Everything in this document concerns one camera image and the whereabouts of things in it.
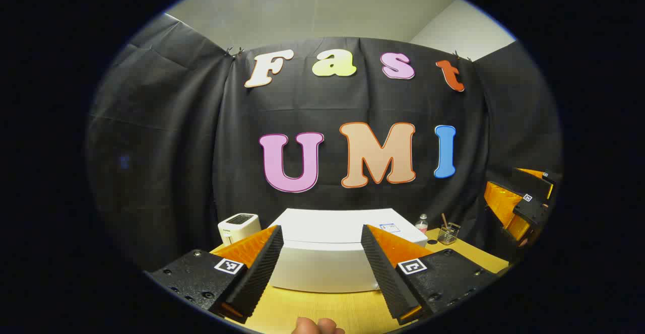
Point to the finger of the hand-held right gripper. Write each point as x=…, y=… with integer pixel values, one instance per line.
x=534, y=211
x=529, y=180

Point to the white microwave oven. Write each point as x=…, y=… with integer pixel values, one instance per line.
x=327, y=266

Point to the clear square glass cup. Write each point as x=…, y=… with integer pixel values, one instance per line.
x=448, y=236

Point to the small bottle with pink label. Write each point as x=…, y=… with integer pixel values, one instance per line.
x=422, y=224

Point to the white toaster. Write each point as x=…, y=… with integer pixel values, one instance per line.
x=239, y=228

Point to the black backdrop cloth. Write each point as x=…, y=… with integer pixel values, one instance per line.
x=166, y=173

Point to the small black cloth clip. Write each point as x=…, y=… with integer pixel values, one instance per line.
x=234, y=52
x=461, y=56

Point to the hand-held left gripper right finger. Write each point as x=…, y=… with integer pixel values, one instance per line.
x=385, y=273

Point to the wooden stick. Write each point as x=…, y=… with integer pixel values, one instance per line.
x=445, y=220

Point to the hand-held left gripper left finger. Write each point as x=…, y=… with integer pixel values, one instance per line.
x=262, y=268

